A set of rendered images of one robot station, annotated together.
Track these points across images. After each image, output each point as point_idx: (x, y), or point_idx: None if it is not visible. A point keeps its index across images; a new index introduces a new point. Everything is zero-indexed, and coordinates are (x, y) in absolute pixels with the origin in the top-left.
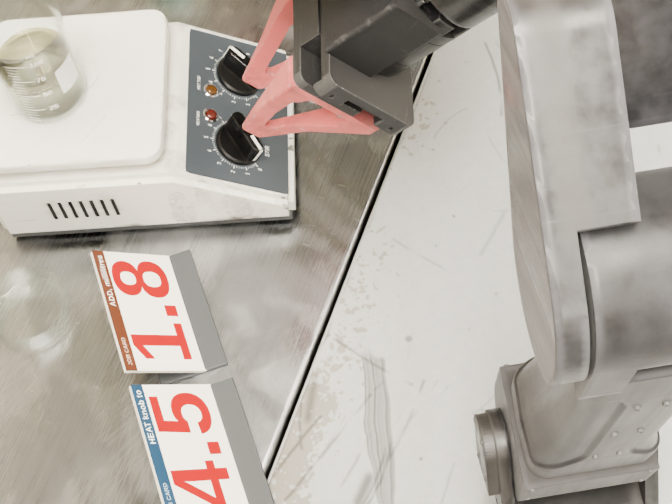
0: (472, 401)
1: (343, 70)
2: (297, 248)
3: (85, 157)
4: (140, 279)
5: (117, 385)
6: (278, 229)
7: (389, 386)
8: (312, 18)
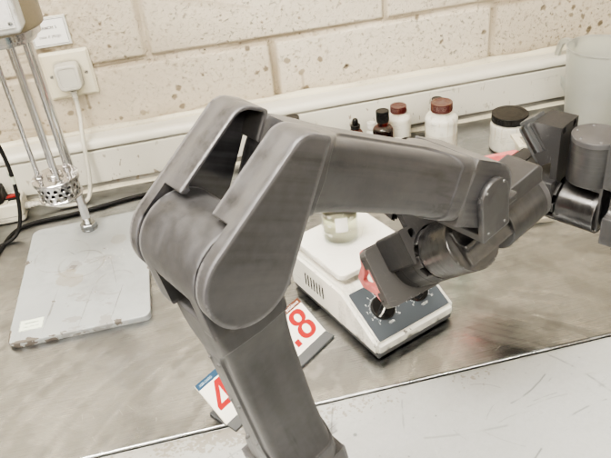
0: None
1: (376, 255)
2: (366, 369)
3: (321, 259)
4: (302, 323)
5: None
6: (370, 357)
7: None
8: None
